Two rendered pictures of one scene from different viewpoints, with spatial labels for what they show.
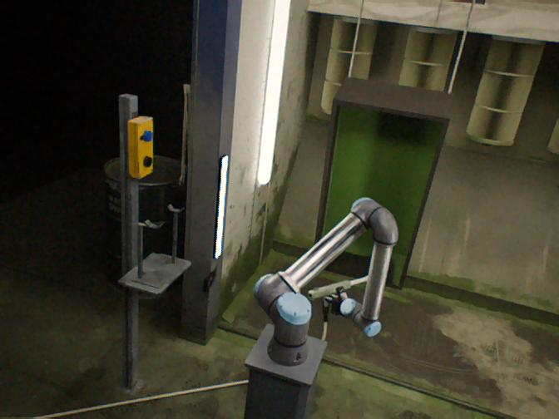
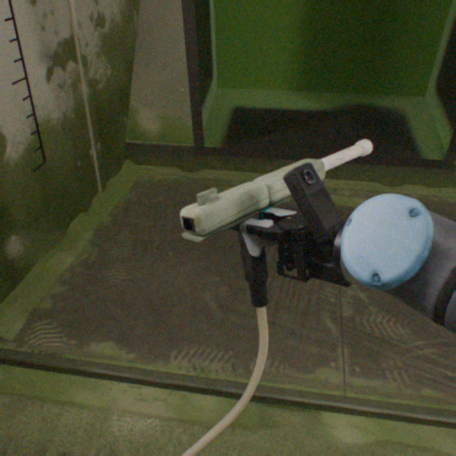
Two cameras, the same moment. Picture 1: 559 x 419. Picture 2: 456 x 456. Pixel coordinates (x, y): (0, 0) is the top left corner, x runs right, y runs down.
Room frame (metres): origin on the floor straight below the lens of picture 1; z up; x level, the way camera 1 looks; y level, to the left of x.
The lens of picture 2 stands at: (1.89, -0.25, 0.90)
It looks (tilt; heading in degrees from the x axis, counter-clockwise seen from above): 32 degrees down; 354
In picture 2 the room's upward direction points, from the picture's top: straight up
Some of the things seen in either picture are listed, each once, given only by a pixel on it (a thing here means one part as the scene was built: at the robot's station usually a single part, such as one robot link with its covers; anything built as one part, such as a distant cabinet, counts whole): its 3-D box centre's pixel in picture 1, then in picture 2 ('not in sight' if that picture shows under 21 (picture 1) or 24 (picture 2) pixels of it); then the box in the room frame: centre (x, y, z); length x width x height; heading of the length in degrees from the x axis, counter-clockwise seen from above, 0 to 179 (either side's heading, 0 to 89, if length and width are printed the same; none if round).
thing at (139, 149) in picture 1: (140, 147); not in sight; (2.16, 0.65, 1.42); 0.12 x 0.06 x 0.26; 165
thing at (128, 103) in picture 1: (130, 259); not in sight; (2.18, 0.71, 0.82); 0.06 x 0.06 x 1.64; 75
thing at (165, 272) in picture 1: (160, 244); not in sight; (2.14, 0.55, 0.95); 0.26 x 0.15 x 0.32; 165
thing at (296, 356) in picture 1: (289, 342); not in sight; (1.85, -0.12, 0.69); 0.19 x 0.19 x 0.10
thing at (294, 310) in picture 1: (291, 317); not in sight; (1.85, -0.12, 0.83); 0.17 x 0.15 x 0.18; 31
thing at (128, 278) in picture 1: (155, 272); not in sight; (2.14, 0.57, 0.78); 0.31 x 0.23 x 0.01; 165
